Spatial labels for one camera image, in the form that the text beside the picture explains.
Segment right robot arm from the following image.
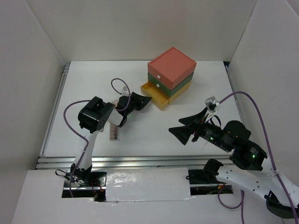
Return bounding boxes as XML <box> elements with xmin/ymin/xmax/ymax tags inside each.
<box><xmin>169</xmin><ymin>108</ymin><xmax>299</xmax><ymax>219</ymax></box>

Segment white front cover panel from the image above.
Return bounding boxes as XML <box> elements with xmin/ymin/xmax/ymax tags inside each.
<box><xmin>106</xmin><ymin>168</ymin><xmax>192</xmax><ymax>202</ymax></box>

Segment pink-brown eyeshadow palette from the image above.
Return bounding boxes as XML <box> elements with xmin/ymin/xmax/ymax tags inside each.
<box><xmin>109</xmin><ymin>124</ymin><xmax>119</xmax><ymax>141</ymax></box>

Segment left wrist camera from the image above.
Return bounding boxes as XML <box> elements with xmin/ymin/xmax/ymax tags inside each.
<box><xmin>121</xmin><ymin>86</ymin><xmax>130</xmax><ymax>96</ymax></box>

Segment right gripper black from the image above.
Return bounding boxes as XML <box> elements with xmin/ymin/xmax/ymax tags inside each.
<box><xmin>167</xmin><ymin>106</ymin><xmax>231</xmax><ymax>151</ymax></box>

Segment yellow drawer box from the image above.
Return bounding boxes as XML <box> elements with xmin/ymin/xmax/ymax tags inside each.
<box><xmin>141</xmin><ymin>81</ymin><xmax>192</xmax><ymax>111</ymax></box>

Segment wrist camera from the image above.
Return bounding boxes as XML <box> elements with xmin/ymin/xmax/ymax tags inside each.
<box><xmin>205</xmin><ymin>96</ymin><xmax>220</xmax><ymax>114</ymax></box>
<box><xmin>121</xmin><ymin>86</ymin><xmax>130</xmax><ymax>96</ymax></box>

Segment aluminium table rail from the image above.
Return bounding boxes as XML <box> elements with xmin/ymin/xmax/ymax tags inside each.
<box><xmin>36</xmin><ymin>61</ymin><xmax>232</xmax><ymax>169</ymax></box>

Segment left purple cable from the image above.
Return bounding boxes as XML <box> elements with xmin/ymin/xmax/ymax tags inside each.
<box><xmin>63</xmin><ymin>78</ymin><xmax>131</xmax><ymax>199</ymax></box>

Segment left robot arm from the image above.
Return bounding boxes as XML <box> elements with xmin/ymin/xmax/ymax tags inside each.
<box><xmin>63</xmin><ymin>92</ymin><xmax>152</xmax><ymax>186</ymax></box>

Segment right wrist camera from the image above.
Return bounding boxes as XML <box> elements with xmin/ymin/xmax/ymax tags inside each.
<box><xmin>205</xmin><ymin>96</ymin><xmax>220</xmax><ymax>114</ymax></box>

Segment green drawer box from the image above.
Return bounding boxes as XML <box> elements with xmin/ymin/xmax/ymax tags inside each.
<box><xmin>148</xmin><ymin>73</ymin><xmax>194</xmax><ymax>97</ymax></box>

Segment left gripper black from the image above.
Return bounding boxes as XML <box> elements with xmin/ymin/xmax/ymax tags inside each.
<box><xmin>124</xmin><ymin>91</ymin><xmax>150</xmax><ymax>116</ymax></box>

